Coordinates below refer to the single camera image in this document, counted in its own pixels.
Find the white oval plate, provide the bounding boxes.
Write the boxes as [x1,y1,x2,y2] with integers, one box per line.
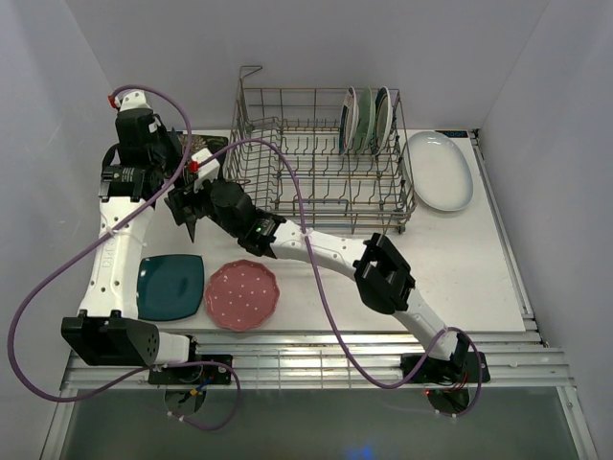
[408,131,474,213]

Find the green floral plate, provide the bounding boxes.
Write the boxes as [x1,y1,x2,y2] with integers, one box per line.
[352,87,375,154]

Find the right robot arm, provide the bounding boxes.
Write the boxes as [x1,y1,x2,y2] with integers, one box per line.
[165,179,468,380]

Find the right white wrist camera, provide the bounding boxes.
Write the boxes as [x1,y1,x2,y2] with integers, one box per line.
[187,148,220,190]

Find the purple cable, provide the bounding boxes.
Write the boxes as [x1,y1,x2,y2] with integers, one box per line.
[189,137,483,417]
[6,84,240,430]

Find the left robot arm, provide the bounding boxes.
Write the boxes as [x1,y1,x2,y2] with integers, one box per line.
[61,108,203,383]

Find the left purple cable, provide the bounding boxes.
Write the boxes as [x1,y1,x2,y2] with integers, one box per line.
[6,84,240,430]

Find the pink dotted scalloped plate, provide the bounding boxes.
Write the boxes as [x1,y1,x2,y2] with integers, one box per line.
[204,260,281,333]

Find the grey wire dish rack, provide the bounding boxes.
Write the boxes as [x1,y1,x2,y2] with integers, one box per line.
[223,65,416,235]

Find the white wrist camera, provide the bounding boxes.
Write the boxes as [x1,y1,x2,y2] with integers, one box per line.
[187,148,220,190]
[107,89,151,113]

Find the black floral square plate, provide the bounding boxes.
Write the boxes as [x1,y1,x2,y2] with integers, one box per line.
[190,134,229,159]

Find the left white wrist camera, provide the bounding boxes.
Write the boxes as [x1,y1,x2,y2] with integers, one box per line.
[107,89,151,113]

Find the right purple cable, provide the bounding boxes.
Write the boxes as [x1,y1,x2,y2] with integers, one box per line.
[189,137,483,417]

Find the green red rimmed white plate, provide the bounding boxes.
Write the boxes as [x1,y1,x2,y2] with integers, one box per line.
[372,86,393,155]

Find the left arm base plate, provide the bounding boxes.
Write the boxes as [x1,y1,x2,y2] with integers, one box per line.
[148,354,234,387]

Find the dark teal plate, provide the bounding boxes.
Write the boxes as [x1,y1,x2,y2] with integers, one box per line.
[136,254,205,322]

